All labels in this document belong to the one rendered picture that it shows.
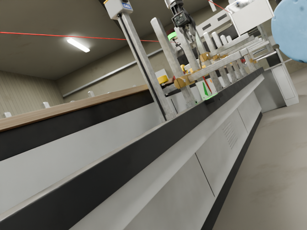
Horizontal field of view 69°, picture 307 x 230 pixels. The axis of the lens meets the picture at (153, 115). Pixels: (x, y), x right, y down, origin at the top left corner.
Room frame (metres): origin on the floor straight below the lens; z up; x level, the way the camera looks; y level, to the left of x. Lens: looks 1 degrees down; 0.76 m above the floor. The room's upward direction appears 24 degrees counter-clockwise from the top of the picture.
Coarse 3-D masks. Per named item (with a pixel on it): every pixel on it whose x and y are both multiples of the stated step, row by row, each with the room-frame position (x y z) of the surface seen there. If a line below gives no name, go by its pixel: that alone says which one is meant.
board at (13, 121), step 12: (144, 84) 1.15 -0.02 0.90; (96, 96) 0.87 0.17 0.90; (108, 96) 0.92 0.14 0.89; (120, 96) 0.97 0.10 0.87; (48, 108) 0.70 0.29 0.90; (60, 108) 0.73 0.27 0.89; (72, 108) 0.76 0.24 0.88; (0, 120) 0.58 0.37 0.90; (12, 120) 0.60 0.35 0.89; (24, 120) 0.63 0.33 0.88; (36, 120) 0.66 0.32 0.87
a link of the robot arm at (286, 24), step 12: (276, 0) 0.50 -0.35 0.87; (288, 0) 0.44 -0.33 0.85; (300, 0) 0.42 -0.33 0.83; (276, 12) 0.48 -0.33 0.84; (288, 12) 0.45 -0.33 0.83; (300, 12) 0.43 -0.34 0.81; (276, 24) 0.49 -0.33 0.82; (288, 24) 0.46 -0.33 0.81; (300, 24) 0.44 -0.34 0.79; (276, 36) 0.51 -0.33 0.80; (288, 36) 0.48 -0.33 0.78; (300, 36) 0.45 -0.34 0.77; (288, 48) 0.50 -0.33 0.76; (300, 48) 0.47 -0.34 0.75; (300, 60) 0.49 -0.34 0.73
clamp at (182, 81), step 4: (184, 76) 1.08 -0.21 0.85; (176, 80) 1.07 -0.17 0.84; (180, 80) 1.05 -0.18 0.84; (184, 80) 1.05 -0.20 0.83; (188, 80) 1.10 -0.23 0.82; (176, 84) 1.07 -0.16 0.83; (180, 84) 1.06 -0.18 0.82; (184, 84) 1.06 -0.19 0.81; (188, 84) 1.08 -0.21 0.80; (180, 88) 1.09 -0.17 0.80
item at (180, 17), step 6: (180, 0) 1.15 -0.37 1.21; (174, 6) 1.14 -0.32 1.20; (180, 6) 1.18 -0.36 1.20; (174, 12) 1.16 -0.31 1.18; (180, 12) 1.13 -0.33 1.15; (186, 12) 1.16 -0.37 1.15; (174, 18) 1.15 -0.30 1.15; (180, 18) 1.14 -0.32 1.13; (186, 18) 1.12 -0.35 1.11; (174, 24) 1.16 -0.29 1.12; (180, 24) 1.14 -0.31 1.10; (186, 24) 1.19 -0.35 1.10
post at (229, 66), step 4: (216, 32) 1.92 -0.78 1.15; (212, 36) 1.92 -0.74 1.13; (216, 36) 1.91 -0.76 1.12; (216, 40) 1.91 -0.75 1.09; (216, 44) 1.92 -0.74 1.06; (220, 44) 1.90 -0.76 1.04; (228, 64) 1.91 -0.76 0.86; (228, 68) 1.91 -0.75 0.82; (232, 68) 1.92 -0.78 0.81; (228, 72) 1.92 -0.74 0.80; (232, 72) 1.91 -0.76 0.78; (232, 76) 1.91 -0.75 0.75
